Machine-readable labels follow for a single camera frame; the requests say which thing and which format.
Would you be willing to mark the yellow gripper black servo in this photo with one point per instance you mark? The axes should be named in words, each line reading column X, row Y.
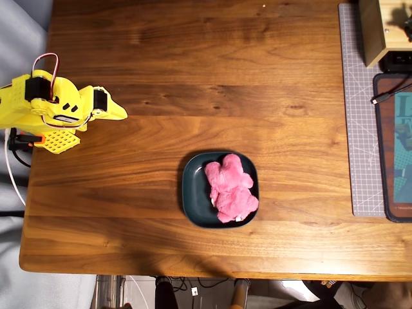
column 109, row 105

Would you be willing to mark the small white plug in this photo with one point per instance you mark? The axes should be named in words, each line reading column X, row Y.
column 194, row 291

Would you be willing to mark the black device under box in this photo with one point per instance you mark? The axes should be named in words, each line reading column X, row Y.
column 397, row 62

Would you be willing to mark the grey cutting mat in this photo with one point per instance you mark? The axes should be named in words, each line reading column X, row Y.
column 360, row 128

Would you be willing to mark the light wooden box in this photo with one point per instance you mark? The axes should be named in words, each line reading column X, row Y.
column 373, row 29

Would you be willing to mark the pink plush strawberry bear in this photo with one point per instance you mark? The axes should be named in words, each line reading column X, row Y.
column 230, row 190

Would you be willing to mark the orange and black clamp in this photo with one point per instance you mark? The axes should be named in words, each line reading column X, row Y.
column 27, row 139

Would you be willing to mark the dark teal square plate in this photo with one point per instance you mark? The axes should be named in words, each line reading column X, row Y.
column 193, row 193

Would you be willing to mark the metal rack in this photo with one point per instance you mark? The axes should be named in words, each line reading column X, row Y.
column 107, row 291

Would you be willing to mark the dark printed mouse pad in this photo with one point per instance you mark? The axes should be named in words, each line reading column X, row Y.
column 387, row 154

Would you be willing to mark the round wooden leg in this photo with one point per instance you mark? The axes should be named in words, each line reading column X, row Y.
column 239, row 294

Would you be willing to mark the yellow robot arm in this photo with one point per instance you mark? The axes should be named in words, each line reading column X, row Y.
column 13, row 109

